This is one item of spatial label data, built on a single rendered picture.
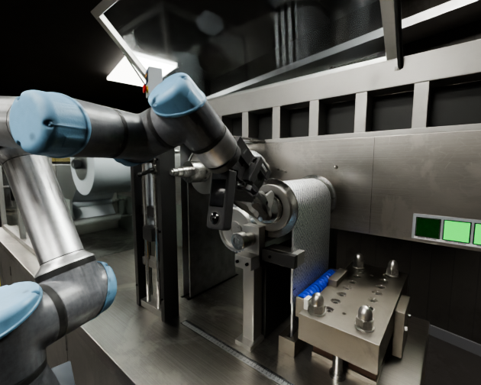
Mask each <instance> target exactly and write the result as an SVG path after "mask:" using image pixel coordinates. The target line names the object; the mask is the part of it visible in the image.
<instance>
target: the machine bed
mask: <svg viewBox="0 0 481 385"><path fill-rule="evenodd" d="M0 247H1V248H2V249H3V251H4V252H5V253H6V254H7V255H8V256H9V257H10V258H11V259H12V260H13V261H14V263H15V264H16V265H17V266H18V267H19V268H20V270H21V271H22V272H23V273H24V274H25V275H26V277H27V278H28V279H29V280H30V281H31V282H35V279H34V276H35V275H36V273H37V272H38V270H39V269H40V265H39V263H38V261H37V257H35V256H34V255H33V254H32V253H31V252H30V251H29V250H28V249H27V248H25V247H24V246H23V245H22V244H20V243H19V242H18V241H17V240H16V239H14V238H13V237H12V236H11V235H10V234H9V233H7V231H5V230H4V229H3V228H2V227H0ZM96 260H97V261H102V262H105V263H107V264H108V266H110V267H111V268H112V270H113V271H114V273H115V277H116V280H117V292H116V296H115V300H114V302H113V303H112V304H111V306H110V307H109V308H108V309H106V310H105V311H104V312H102V313H101V314H100V315H99V316H98V317H96V318H95V319H93V320H90V321H88V322H87V323H85V324H84V325H81V326H80V327H78V328H77V329H75V330H74V331H75V332H76V333H77V334H78V336H79V337H80V338H81V339H82V340H83V341H84V342H85V343H86V344H87V345H88V346H89V348H90V349H91V350H92V351H93V352H94V353H95V355H96V356H97V357H98V358H99V359H100V360H101V362H102V363H103V364H104V365H105V366H106V367H107V368H108V369H109V370H110V371H111V372H112V374H113V375H114V376H115V377H116V378H117V379H118V381H119V382H120V383H121V384H122V385H279V384H277V383H275V382H273V381H272V380H270V379H269V378H267V377H265V376H263V375H262V374H261V373H259V372H257V371H256V370H254V369H253V368H251V367H249V366H248V365H246V364H245V363H243V362H242V361H239V360H238V359H237V358H235V357H233V356H232V355H230V354H229V353H227V352H226V351H224V350H222V349H221V348H219V347H218V346H216V345H214V344H212V343H211V342H210V341H208V340H206V339H205V338H203V337H202V336H200V335H198V334H197V333H195V332H194V331H192V330H191V329H189V328H187V327H185V326H184V325H182V324H181V322H183V321H185V320H188V321H190V322H191V323H193V324H194V325H197V326H198V327H199V328H202V329H203V330H205V331H207V332H208V333H210V334H211V335H214V336H215V337H216V338H218V339H220V340H222V341H223V342H225V343H226V344H228V345H230V346H231V347H233V348H235V349H237V350H238V351H240V352H241V353H243V354H245V355H246V356H248V357H249V358H252V359H253V360H255V361H256V362H258V363H260V364H262V365H263V366H264V367H267V368H268V369H270V370H271V371H273V372H275V373H277V374H278V375H280V376H281V377H284V378H285V379H287V380H288V381H290V382H292V383H293V384H295V385H370V384H368V383H366V382H364V381H362V380H360V379H358V378H356V377H354V376H352V375H350V374H348V373H346V372H345V373H346V380H345V381H343V382H337V381H335V380H333V379H332V378H331V377H330V375H329V370H330V368H331V367H332V365H330V364H327V363H325V362H323V361H321V360H319V359H317V358H316V357H313V356H312V350H313V345H310V344H309V343H306V345H305V346H304V347H303V348H302V350H301V351H300V352H299V353H298V354H297V355H296V356H295V358H293V357H290V356H289V355H287V354H285V353H283V352H281V351H279V334H280V333H281V332H282V331H283V330H284V329H285V328H287V327H288V326H289V325H290V324H291V315H290V316H289V317H288V318H287V319H285V320H284V321H283V322H282V323H281V324H280V325H279V326H278V327H277V328H275V329H274V330H273V331H272V332H271V333H270V334H269V335H268V336H267V337H266V338H264V339H263V340H262V341H261V342H260V343H259V344H258V345H257V346H256V347H255V348H254V349H253V350H252V351H251V352H249V351H248V350H246V349H244V348H242V347H241V346H239V345H237V344H235V339H236V338H237V337H238V336H240V335H241V334H242V333H243V269H242V268H239V267H235V275H234V276H232V277H230V278H228V279H226V280H224V281H222V282H220V283H218V284H216V285H215V286H213V287H211V288H209V289H207V290H205V291H203V292H201V293H199V294H197V295H195V296H193V297H191V298H190V297H189V295H188V296H185V297H183V298H182V297H181V296H183V269H182V247H180V246H177V261H178V290H179V316H177V317H175V318H174V319H172V320H170V321H168V322H166V323H164V322H162V319H161V318H160V317H158V316H157V315H155V314H153V313H152V312H151V311H149V310H148V309H146V308H144V307H143V306H139V305H137V296H136V279H135V262H134V248H133V249H130V250H127V251H122V252H118V253H116V254H110V255H107V256H104V257H99V258H96ZM35 283H36V282H35ZM429 323H430V322H429V321H426V320H424V319H420V318H417V317H414V316H411V318H408V337H407V340H406V343H405V348H404V351H403V355H402V358H399V357H396V356H394V355H392V343H391V345H390V348H389V352H388V354H387V357H386V361H385V363H384V365H383V369H382V372H381V374H380V377H379V381H378V384H377V385H421V384H422V377H423V372H424V366H425V355H426V350H427V343H428V333H429Z"/></svg>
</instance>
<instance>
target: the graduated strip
mask: <svg viewBox="0 0 481 385"><path fill-rule="evenodd" d="M181 324H182V325H184V326H185V327H187V328H189V329H191V330H192V331H194V332H195V333H197V334H198V335H200V336H202V337H203V338H205V339H206V340H208V341H210V342H211V343H212V344H214V345H216V346H218V347H219V348H221V349H222V350H224V351H226V352H227V353H229V354H230V355H232V356H233V357H235V358H237V359H238V360H239V361H242V362H243V363H245V364H246V365H248V366H249V367H251V368H253V369H254V370H256V371H257V372H259V373H261V374H262V375H263V376H265V377H267V378H269V379H270V380H272V381H273V382H275V383H277V384H279V385H295V384H293V383H292V382H290V381H288V380H287V379H285V378H284V377H281V376H280V375H278V374H277V373H275V372H273V371H271V370H270V369H268V368H267V367H264V366H263V365H262V364H260V363H258V362H256V361H255V360H253V359H252V358H250V357H248V356H246V355H245V354H243V353H241V352H240V351H238V350H237V349H235V348H233V347H231V346H230V345H228V344H226V343H225V342H223V341H222V340H220V339H218V338H216V337H215V336H214V335H211V334H210V333H208V332H207V331H205V330H203V329H202V328H199V327H198V326H197V325H194V324H193V323H191V322H190V321H188V320H185V321H183V322H181Z"/></svg>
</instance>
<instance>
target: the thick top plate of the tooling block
mask: <svg viewBox="0 0 481 385"><path fill-rule="evenodd" d="M364 267H365V268H364V269H357V268H354V267H353V261H352V262H351V263H350V264H349V265H348V266H347V267H346V268H345V270H348V272H347V277H346V278H345V279H344V280H343V281H342V282H341V283H340V284H339V285H338V287H334V286H329V285H327V286H326V287H325V288H324V289H323V290H322V291H321V292H320V294H321V295H322V296H323V298H324V304H325V312H326V315H325V316H323V317H316V316H313V315H311V314H310V313H309V312H308V310H306V309H303V310H302V311H301V312H300V313H299V336H298V339H300V340H303V341H305V342H307V343H309V344H310V345H313V346H315V347H317V348H320V349H321V350H323V351H326V352H328V353H330V354H332V355H334V356H336V357H338V358H341V359H343V360H345V361H347V362H349V363H352V364H354V365H356V366H358V367H360V368H362V369H364V370H367V371H369V372H370V373H372V374H375V375H378V373H379V369H380V367H381V365H382V362H383V358H384V356H385V353H386V350H387V348H388V345H389V341H390V339H391V337H392V333H393V329H394V318H395V309H396V306H397V304H398V302H399V299H400V296H401V295H405V296H406V293H407V285H408V273H403V272H399V275H400V277H390V276H387V275H386V268H381V267H375V266H372V265H369V264H364ZM361 306H369V307H370V308H371V310H372V313H373V318H374V324H373V326H374V328H375V331H374V332H372V333H366V332H362V331H360V330H358V329H357V328H356V327H355V325H354V323H355V321H356V316H357V314H358V309H359V308H360V307H361Z"/></svg>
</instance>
